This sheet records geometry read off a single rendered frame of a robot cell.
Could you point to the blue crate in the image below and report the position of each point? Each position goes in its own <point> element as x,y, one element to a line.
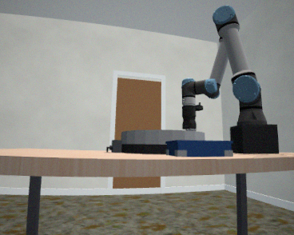
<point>185,148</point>

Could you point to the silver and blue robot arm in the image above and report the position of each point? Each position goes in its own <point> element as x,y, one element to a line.
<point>245,88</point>

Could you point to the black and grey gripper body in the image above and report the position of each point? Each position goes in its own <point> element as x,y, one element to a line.
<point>189,112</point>

